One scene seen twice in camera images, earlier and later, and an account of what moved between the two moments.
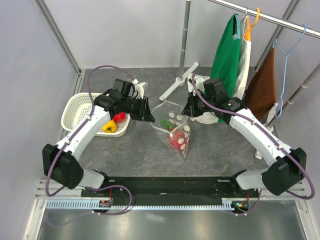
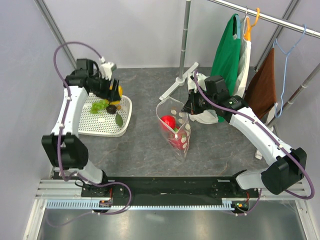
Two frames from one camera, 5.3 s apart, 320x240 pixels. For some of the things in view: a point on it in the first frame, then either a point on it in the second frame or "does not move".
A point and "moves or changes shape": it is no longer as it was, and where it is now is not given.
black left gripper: [144, 113] → [111, 95]
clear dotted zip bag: [168, 119] moves or changes shape
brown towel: [261, 93] does not move
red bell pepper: [120, 117] → [169, 119]
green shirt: [226, 61] does not move
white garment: [195, 81] does not move
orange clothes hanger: [247, 35] does not move
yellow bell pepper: [110, 127] moves or changes shape
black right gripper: [190, 108] does not move
